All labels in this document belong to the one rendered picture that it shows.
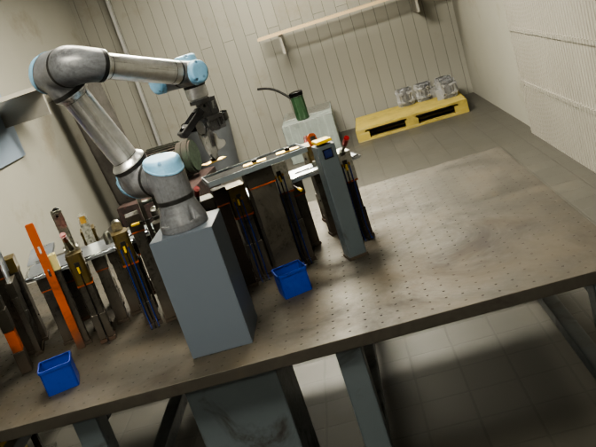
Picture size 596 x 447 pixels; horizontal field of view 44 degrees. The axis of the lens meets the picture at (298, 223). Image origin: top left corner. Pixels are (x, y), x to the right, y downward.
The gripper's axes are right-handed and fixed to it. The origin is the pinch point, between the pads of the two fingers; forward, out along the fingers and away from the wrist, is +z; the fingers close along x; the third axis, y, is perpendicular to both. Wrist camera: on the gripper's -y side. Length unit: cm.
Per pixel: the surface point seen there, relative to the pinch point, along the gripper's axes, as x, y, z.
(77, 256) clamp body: 26, -50, 19
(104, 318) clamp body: 27, -50, 45
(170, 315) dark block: 16, -30, 51
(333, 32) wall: 512, 413, 5
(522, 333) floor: -13, 107, 123
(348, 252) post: -14, 33, 50
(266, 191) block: -8.2, 11.5, 17.0
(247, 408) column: -35, -31, 72
